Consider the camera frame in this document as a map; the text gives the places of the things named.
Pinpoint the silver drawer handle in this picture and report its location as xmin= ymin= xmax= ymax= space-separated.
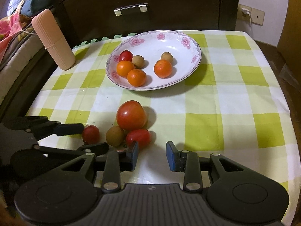
xmin=114 ymin=3 xmax=148 ymax=16

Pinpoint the stemmed red cherry tomato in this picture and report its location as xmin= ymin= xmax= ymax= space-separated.
xmin=82 ymin=125 xmax=100 ymax=144

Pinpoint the brown wooden wardrobe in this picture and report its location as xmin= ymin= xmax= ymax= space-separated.
xmin=277 ymin=0 xmax=301 ymax=76

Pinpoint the small orange tangerine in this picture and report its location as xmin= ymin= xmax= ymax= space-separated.
xmin=154 ymin=59 xmax=173 ymax=78

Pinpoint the green foam mat edge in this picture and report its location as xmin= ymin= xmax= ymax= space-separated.
xmin=73 ymin=32 xmax=137 ymax=49

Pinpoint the pale longan fruit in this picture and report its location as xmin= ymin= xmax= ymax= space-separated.
xmin=131 ymin=55 xmax=145 ymax=69

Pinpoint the pink floral blanket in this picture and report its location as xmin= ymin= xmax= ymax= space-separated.
xmin=1 ymin=0 xmax=33 ymax=64

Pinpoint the white floral porcelain plate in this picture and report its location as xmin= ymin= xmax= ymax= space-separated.
xmin=106 ymin=30 xmax=202 ymax=91

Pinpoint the dark wooden cabinet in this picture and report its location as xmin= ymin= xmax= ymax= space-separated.
xmin=50 ymin=0 xmax=239 ymax=46

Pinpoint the beige wall socket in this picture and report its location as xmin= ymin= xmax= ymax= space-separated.
xmin=237 ymin=4 xmax=265 ymax=26

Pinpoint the white charger cable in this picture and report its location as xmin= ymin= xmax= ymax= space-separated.
xmin=241 ymin=7 xmax=253 ymax=32

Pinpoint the brown longan fruit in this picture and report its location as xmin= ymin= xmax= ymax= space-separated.
xmin=106 ymin=126 xmax=125 ymax=147

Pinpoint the tan longan fruit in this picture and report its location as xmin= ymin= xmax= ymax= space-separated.
xmin=161 ymin=52 xmax=173 ymax=63

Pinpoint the large red tomato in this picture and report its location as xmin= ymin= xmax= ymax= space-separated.
xmin=116 ymin=101 xmax=147 ymax=131

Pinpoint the pink ribbed cylindrical case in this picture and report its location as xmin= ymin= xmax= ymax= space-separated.
xmin=32 ymin=9 xmax=75 ymax=70

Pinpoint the small red cherry tomato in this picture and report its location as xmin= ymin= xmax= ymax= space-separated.
xmin=125 ymin=129 xmax=151 ymax=149

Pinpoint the green white checkered tablecloth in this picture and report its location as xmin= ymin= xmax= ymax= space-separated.
xmin=27 ymin=31 xmax=300 ymax=225

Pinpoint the grey mattress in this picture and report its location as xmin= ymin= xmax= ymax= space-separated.
xmin=1 ymin=35 xmax=44 ymax=103

